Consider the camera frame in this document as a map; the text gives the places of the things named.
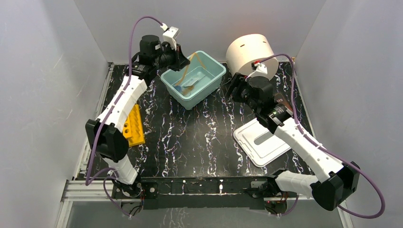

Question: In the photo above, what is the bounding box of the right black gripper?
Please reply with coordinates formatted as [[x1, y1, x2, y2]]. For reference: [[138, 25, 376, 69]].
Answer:
[[220, 73, 260, 114]]

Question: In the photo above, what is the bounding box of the clear plastic packet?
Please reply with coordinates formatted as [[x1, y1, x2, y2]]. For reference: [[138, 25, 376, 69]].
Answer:
[[182, 77, 201, 87]]

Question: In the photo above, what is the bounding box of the teal plastic bin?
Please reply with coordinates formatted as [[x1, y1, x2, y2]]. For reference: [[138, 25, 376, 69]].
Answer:
[[161, 50, 227, 110]]

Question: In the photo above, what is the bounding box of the test tube brush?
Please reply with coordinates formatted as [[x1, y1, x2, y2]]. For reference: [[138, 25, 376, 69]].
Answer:
[[182, 85, 195, 96]]

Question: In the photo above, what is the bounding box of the tan rubber tube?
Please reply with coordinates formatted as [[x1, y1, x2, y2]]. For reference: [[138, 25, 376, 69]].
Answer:
[[175, 52, 206, 86]]

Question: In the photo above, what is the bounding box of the white plastic lid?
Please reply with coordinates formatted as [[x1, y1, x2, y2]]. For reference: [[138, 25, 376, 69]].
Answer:
[[233, 119, 290, 168]]

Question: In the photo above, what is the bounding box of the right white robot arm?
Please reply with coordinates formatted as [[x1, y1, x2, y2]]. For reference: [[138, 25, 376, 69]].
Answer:
[[226, 73, 359, 211]]

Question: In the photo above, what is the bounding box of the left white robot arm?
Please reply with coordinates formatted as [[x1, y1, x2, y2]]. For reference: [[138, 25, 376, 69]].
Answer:
[[85, 35, 190, 198]]

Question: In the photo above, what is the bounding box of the cream cylindrical container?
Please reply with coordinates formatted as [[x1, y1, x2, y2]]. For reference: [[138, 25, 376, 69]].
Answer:
[[226, 34, 279, 80]]

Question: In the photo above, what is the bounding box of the dark book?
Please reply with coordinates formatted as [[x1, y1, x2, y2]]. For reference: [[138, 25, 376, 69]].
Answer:
[[274, 93, 289, 106]]

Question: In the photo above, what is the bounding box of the yellow test tube rack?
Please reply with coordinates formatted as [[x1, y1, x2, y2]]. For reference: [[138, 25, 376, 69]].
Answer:
[[123, 104, 145, 147]]

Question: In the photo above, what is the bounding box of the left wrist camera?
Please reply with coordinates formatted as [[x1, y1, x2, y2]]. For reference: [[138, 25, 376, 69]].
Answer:
[[160, 23, 180, 51]]

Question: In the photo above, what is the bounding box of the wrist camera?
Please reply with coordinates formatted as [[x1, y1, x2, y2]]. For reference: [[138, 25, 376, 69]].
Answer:
[[245, 60, 268, 81], [160, 23, 180, 51]]

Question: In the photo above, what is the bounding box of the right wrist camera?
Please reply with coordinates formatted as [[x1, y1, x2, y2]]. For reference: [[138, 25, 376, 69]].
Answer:
[[245, 60, 268, 81]]

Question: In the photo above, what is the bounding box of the aluminium frame rail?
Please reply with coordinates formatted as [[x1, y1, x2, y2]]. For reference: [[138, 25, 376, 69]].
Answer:
[[61, 179, 347, 203]]

